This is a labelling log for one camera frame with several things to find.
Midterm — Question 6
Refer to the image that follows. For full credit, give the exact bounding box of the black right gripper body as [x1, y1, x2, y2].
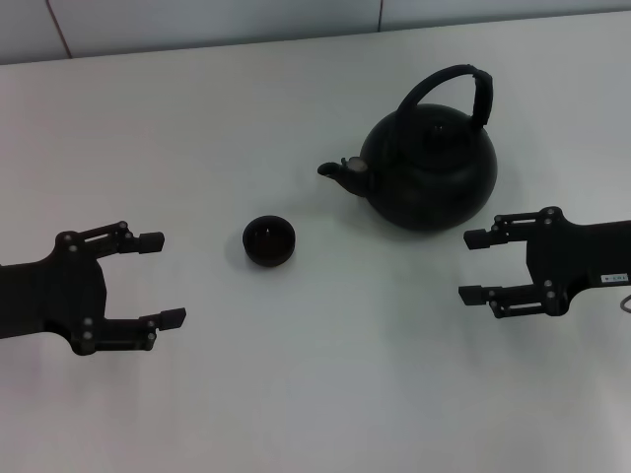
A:
[525, 211, 631, 316]

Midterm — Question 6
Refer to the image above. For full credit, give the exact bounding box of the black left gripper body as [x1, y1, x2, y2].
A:
[0, 243, 107, 357]

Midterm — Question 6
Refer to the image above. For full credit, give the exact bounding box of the black round teapot with handle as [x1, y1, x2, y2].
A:
[317, 62, 499, 233]

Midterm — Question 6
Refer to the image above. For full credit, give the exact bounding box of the small black teacup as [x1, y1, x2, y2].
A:
[241, 214, 298, 269]

